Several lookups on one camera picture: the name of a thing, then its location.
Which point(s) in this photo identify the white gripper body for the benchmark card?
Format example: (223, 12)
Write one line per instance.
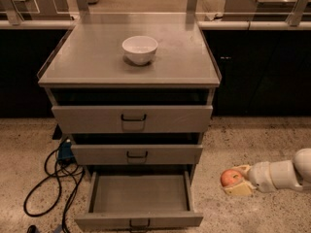
(260, 175)

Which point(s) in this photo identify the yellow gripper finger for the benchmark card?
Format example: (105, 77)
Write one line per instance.
(243, 170)
(243, 188)

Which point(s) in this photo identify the red apple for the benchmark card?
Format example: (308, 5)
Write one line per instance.
(230, 177)

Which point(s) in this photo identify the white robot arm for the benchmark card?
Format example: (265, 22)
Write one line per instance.
(302, 166)

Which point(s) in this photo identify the grey open bottom drawer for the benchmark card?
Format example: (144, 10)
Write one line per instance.
(139, 203)

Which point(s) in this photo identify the grey metal drawer cabinet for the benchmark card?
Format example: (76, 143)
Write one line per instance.
(91, 69)

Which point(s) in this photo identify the grey middle drawer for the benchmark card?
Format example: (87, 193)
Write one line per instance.
(136, 154)

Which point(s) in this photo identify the grey top drawer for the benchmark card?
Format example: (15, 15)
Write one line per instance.
(132, 119)

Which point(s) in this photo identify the white ceramic bowl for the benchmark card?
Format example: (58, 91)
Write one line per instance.
(140, 50)

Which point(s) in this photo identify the right background steel table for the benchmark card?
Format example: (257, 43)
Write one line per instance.
(257, 10)

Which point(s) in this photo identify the background steel table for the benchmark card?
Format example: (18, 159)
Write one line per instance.
(36, 9)
(257, 10)

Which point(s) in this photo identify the blue power box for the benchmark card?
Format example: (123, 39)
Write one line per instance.
(65, 155)

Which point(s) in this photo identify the left background steel table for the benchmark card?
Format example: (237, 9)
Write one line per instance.
(36, 9)

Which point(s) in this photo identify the white horizontal rail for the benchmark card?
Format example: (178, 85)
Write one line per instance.
(204, 25)

